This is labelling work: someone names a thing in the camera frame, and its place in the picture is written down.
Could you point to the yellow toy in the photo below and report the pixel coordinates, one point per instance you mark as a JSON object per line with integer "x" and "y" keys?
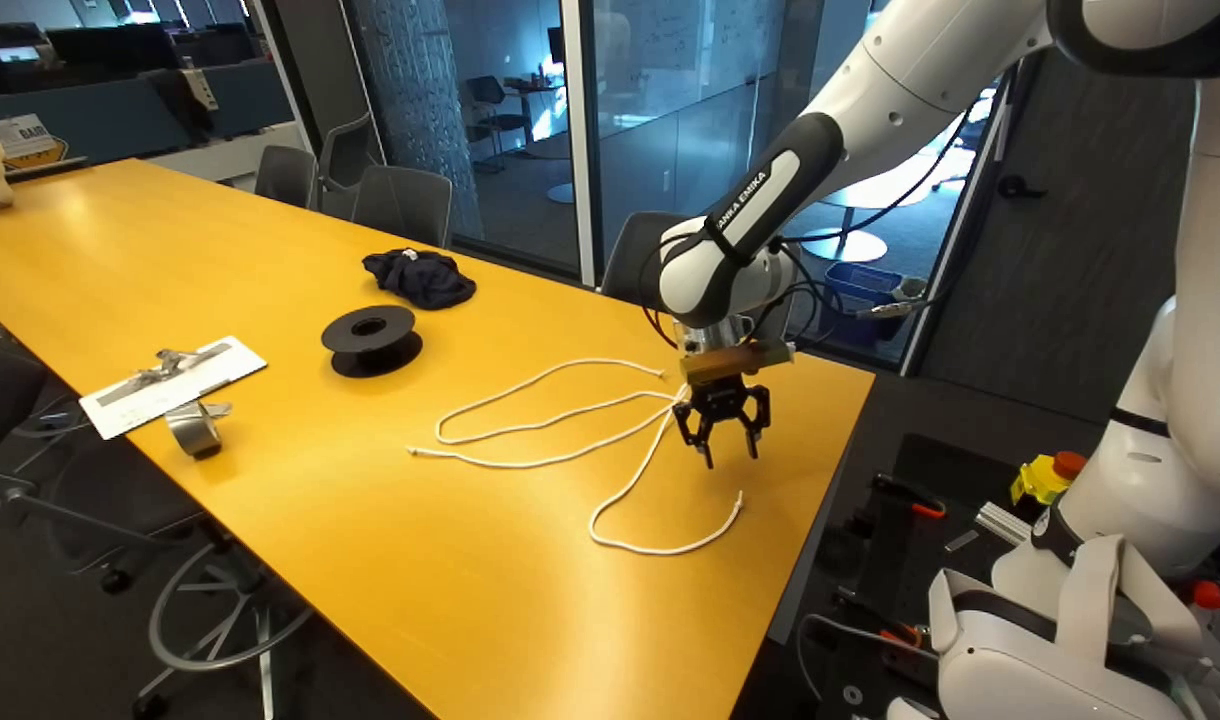
{"x": 1045, "y": 478}

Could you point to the black cap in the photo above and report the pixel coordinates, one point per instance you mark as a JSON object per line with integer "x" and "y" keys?
{"x": 422, "y": 277}

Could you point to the dark office chair left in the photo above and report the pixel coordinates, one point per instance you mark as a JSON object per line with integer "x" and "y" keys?
{"x": 109, "y": 510}

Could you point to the grey office chair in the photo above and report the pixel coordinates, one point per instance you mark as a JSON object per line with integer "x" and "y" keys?
{"x": 633, "y": 266}
{"x": 404, "y": 201}
{"x": 286, "y": 175}

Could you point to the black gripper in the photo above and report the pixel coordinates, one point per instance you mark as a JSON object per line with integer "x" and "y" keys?
{"x": 714, "y": 401}

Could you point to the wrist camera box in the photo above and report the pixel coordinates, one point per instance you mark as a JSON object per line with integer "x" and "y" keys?
{"x": 728, "y": 360}

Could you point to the metal tape dispenser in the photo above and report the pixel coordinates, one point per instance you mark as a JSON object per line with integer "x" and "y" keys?
{"x": 194, "y": 428}

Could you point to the blue box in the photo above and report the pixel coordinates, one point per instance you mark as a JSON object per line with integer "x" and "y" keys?
{"x": 865, "y": 307}

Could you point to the grey office chair far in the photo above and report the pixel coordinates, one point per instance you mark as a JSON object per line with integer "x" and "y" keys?
{"x": 286, "y": 175}

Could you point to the grey office chair middle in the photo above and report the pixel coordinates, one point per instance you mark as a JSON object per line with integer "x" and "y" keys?
{"x": 404, "y": 201}

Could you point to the white paper sheet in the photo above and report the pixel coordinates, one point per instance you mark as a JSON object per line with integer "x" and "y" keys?
{"x": 164, "y": 384}

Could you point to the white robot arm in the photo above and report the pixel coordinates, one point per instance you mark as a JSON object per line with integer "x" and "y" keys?
{"x": 1155, "y": 478}

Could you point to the black filament spool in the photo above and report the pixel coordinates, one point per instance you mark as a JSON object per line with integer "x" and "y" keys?
{"x": 373, "y": 342}

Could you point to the grey office chair near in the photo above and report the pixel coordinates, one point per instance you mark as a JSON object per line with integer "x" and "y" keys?
{"x": 633, "y": 266}

